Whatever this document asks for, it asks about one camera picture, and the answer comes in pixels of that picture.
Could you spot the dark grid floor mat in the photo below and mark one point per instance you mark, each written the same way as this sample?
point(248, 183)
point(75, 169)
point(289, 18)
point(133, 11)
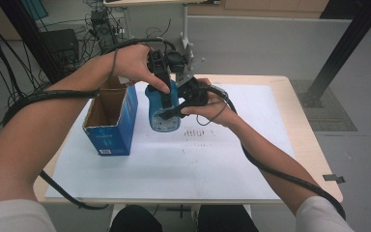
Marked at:
point(335, 116)

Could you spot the blue cardboard box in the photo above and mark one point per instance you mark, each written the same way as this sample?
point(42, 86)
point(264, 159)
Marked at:
point(112, 135)

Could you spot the grey computer tower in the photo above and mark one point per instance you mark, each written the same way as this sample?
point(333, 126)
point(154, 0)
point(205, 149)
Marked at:
point(104, 29)

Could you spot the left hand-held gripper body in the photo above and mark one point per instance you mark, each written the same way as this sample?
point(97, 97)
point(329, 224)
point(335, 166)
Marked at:
point(174, 61)

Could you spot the black tape strip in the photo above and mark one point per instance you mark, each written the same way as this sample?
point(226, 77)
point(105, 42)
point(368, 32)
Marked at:
point(333, 178)

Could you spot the white desk with metal legs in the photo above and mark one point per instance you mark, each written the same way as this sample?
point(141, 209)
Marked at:
point(185, 19)

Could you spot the person's leg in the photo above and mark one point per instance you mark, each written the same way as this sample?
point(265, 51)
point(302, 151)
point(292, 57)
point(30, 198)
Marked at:
point(225, 219)
point(135, 220)

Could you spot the light wooden cabinet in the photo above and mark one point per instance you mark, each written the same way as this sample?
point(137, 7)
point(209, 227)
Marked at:
point(270, 6)

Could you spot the person's left hand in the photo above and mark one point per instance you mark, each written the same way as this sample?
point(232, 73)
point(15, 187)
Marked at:
point(132, 64)

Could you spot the white table mat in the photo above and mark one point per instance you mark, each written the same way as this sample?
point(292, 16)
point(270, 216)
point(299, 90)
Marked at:
point(190, 167)

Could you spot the person's right leg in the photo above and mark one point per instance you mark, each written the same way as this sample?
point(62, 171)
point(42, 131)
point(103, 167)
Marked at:
point(225, 219)

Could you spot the person's right hand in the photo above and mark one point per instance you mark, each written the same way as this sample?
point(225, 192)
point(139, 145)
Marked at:
point(219, 109)

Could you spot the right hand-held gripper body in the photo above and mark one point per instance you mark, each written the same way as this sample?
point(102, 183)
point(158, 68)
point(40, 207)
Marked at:
point(194, 93)

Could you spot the black equipment case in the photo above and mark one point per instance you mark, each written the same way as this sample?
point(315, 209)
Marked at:
point(61, 45)

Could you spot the blue bottle with white cap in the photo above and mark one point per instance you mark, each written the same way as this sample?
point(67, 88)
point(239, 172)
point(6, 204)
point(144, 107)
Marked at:
point(153, 100)

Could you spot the black metal frame post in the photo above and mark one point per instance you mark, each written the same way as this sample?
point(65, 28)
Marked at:
point(22, 29)
point(351, 38)

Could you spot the teal panel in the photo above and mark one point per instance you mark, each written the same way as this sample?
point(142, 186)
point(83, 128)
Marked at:
point(34, 8)

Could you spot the person's left leg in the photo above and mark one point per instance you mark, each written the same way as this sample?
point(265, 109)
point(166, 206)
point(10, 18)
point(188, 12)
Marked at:
point(135, 220)

